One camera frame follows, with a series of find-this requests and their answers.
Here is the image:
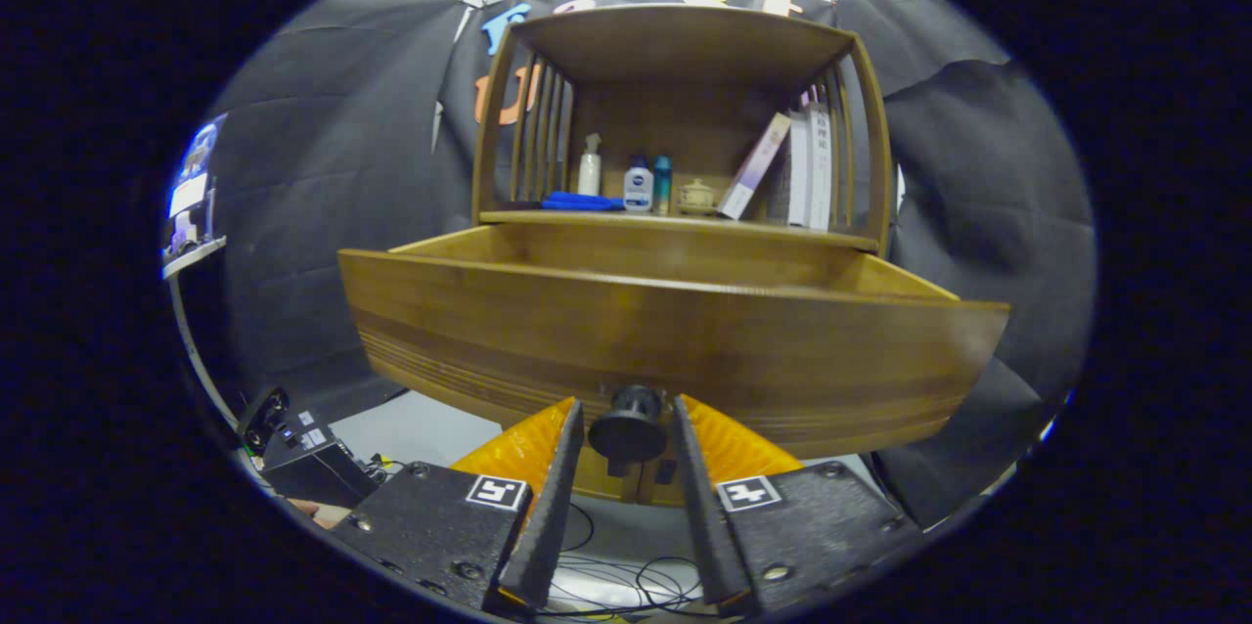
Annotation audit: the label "wooden cabinet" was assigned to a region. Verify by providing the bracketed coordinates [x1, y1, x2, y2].
[471, 3, 896, 508]

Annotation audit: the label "wooden countertop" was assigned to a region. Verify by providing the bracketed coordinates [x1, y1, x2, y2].
[477, 208, 879, 253]

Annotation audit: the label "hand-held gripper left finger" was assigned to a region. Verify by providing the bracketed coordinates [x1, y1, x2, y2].
[331, 396, 586, 615]

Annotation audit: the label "white bottle with blue cap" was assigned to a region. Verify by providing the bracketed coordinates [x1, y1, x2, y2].
[623, 156, 654, 213]

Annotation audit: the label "patterned cover book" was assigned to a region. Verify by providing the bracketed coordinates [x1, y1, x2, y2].
[768, 111, 813, 226]

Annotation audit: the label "wooden drawer with black knob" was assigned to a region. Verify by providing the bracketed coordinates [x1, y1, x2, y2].
[337, 221, 1010, 480]

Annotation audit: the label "lidded ceramic teacup with saucer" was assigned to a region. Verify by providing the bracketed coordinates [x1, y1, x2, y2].
[677, 178, 718, 217]

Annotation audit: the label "purple book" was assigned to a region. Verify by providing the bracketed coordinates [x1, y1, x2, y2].
[717, 112, 792, 220]

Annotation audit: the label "white wall shelf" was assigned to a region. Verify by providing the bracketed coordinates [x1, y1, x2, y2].
[161, 236, 228, 278]

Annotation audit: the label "white pump bottle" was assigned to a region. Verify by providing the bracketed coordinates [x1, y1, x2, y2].
[577, 133, 604, 198]

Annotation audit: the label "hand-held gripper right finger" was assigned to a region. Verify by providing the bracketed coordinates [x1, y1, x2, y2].
[670, 393, 927, 617]

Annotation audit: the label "black floor cables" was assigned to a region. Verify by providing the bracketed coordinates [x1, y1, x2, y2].
[548, 502, 705, 617]

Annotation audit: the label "wooden cabinet door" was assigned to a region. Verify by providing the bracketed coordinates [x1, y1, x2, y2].
[572, 453, 642, 506]
[641, 458, 686, 508]

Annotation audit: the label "white book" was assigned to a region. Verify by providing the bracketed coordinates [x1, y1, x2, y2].
[809, 103, 835, 231]

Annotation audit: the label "black equipment box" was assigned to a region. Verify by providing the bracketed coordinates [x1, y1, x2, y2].
[259, 409, 380, 508]

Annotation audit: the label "folded blue cloth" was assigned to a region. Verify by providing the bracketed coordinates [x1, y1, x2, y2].
[541, 191, 627, 212]

